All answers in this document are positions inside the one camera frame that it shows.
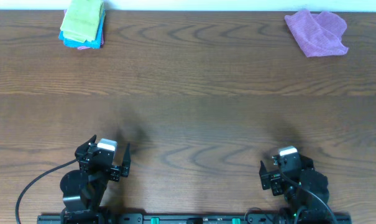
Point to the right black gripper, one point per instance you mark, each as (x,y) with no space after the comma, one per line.
(274,178)

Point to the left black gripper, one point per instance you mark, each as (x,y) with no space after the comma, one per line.
(82,153)

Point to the purple microfiber cloth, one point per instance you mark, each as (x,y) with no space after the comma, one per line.
(318,34)

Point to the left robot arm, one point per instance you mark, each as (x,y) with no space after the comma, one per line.
(83,189)

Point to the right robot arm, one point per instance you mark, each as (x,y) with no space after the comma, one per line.
(304,189)

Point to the folded purple cloth in stack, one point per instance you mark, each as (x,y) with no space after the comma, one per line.
(95,44)

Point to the folded green cloth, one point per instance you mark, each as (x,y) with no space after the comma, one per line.
(82,19)

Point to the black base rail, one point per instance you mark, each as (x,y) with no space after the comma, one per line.
(137,218)

